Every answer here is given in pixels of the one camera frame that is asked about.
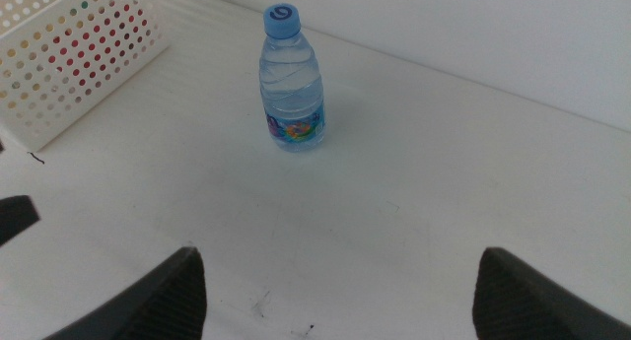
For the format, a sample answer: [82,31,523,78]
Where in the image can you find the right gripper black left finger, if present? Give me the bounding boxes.
[43,245,207,340]

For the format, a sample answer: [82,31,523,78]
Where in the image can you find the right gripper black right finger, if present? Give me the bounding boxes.
[471,246,631,340]

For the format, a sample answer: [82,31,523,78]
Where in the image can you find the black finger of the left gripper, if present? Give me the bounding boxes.
[0,195,41,247]

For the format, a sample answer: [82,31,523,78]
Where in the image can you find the red cola can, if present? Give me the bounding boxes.
[46,2,149,93]

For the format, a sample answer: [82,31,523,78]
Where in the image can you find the clear water bottle blue cap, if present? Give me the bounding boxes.
[258,3,326,153]

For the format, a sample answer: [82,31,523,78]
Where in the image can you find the white perforated plastic basket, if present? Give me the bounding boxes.
[0,0,172,153]

